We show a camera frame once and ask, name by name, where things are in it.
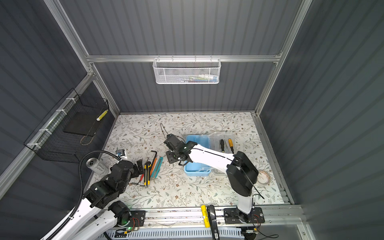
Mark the black handle on rail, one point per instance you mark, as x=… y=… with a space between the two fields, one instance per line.
x=213 y=222

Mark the black hex key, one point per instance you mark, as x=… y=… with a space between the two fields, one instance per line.
x=154 y=157

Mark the black pad in basket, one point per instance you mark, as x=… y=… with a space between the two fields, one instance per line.
x=83 y=124

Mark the teal utility knife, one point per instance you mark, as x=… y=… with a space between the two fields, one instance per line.
x=157 y=168

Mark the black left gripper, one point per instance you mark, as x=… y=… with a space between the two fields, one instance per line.
x=136 y=172

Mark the orange handled screwdriver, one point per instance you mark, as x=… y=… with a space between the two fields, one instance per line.
x=231 y=145

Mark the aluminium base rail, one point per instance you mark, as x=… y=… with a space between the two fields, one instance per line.
x=188 y=223

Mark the white wire mesh basket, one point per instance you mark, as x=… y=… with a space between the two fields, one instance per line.
x=187 y=73

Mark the yellow marker on rail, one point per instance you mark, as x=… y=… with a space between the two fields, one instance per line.
x=205 y=216

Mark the orange pencil tool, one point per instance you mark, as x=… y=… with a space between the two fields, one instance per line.
x=153 y=166

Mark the yellow black handled screwdriver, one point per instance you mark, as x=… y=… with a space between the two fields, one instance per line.
x=222 y=145

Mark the black wire mesh basket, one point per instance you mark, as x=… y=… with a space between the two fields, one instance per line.
x=50 y=143

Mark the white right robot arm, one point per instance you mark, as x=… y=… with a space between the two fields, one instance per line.
x=241 y=172

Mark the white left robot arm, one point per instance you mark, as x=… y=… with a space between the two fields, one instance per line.
x=97 y=209

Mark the yellow black utility knife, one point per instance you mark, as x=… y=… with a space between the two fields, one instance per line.
x=147 y=173

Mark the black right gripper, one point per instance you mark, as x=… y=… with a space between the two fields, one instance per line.
x=169 y=157

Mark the blue clear plastic tool box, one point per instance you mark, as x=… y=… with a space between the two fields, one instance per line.
x=207 y=157

